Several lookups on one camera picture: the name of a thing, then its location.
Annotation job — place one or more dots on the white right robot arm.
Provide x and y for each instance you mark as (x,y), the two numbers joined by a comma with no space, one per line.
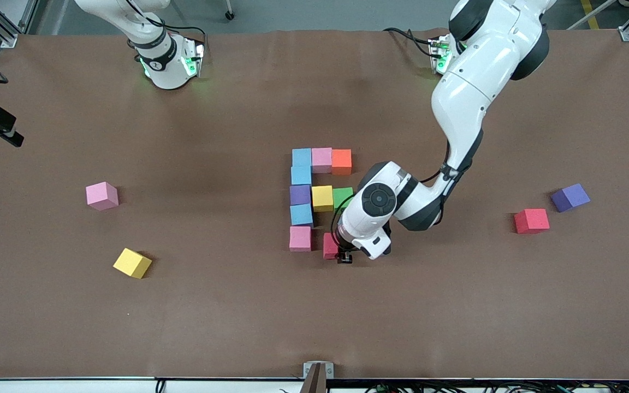
(164,60)

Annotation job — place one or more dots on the orange foam cube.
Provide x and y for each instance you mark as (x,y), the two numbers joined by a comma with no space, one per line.
(342,162)

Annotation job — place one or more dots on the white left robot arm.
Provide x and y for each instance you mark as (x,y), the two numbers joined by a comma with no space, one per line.
(473,82)

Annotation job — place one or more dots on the white table edge rail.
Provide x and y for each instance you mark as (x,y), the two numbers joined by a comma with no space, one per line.
(47,386)

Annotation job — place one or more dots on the green foam cube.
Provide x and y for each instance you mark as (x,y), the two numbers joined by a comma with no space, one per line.
(342,196)

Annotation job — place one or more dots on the purple foam cube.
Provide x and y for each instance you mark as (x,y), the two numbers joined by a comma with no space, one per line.
(571,197)
(300,195)

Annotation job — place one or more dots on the brown table cover sheet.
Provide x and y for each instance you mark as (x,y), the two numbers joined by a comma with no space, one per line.
(314,327)

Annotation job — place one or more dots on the red foam cube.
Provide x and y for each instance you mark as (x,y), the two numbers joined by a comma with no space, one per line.
(532,221)
(330,246)

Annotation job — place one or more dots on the blue foam cube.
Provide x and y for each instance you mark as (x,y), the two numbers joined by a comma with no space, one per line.
(301,175)
(302,157)
(301,214)

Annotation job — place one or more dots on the pink foam cube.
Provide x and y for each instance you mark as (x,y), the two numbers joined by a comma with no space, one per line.
(300,238)
(101,196)
(322,159)

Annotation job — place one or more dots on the yellow foam cube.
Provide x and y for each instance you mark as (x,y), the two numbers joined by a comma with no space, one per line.
(322,198)
(131,263)

